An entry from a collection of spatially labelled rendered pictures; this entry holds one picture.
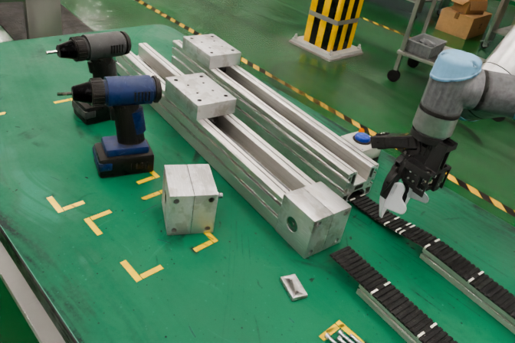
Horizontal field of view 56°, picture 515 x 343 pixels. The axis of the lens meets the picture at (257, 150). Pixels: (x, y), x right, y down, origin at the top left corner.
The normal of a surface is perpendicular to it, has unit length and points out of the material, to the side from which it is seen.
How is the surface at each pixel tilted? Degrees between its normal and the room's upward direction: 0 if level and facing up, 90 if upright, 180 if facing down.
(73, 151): 0
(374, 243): 0
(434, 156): 90
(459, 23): 89
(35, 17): 90
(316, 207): 0
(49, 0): 90
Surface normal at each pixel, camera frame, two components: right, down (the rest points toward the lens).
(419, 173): -0.79, 0.22
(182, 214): 0.26, 0.55
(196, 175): 0.16, -0.83
